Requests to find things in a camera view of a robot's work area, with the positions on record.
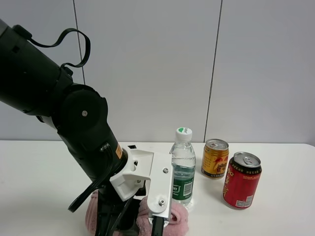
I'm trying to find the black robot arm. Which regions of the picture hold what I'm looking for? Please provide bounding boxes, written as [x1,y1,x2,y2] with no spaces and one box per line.
[0,22,173,236]

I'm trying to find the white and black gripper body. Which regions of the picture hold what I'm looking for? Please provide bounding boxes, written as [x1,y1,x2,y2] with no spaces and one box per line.
[96,146,173,236]

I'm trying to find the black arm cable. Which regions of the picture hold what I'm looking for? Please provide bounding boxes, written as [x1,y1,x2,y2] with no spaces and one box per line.
[14,24,116,212]

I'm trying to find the clear water bottle green label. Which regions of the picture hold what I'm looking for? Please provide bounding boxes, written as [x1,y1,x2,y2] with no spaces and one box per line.
[170,127,196,207]

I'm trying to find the red soda can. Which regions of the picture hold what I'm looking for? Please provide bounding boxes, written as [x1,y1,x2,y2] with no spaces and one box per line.
[222,152,262,209]

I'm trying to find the pink towel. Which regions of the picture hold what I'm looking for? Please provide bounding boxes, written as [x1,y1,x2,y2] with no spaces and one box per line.
[85,190,189,236]

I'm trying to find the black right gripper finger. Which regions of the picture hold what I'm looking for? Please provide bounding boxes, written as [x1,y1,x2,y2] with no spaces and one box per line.
[151,216,164,236]

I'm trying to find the gold energy drink can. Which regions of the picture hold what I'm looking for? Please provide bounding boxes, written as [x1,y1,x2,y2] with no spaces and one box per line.
[201,139,229,179]

